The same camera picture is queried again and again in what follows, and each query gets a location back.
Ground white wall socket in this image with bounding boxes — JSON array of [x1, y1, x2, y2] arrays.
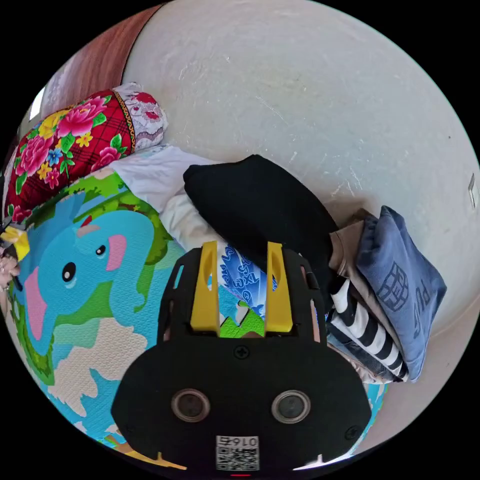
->
[[467, 173, 480, 209]]

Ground bed with animal print mat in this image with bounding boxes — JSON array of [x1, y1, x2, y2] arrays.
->
[[6, 164, 390, 470]]

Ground red floral rolled blanket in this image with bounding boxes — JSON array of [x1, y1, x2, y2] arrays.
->
[[5, 82, 169, 223]]

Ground black long pants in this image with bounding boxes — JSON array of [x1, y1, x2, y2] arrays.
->
[[182, 154, 340, 314]]

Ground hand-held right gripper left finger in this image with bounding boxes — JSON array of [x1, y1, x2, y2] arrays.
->
[[190, 240, 221, 335]]

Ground pile of clothes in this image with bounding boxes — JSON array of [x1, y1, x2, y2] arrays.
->
[[109, 145, 448, 386]]

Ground person's left hand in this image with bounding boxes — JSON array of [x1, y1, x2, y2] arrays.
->
[[0, 244, 22, 301]]

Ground brown wooden cupboard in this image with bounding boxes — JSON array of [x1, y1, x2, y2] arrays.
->
[[56, 2, 167, 99]]

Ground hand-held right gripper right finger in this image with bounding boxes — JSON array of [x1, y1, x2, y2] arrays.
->
[[265, 241, 295, 333]]

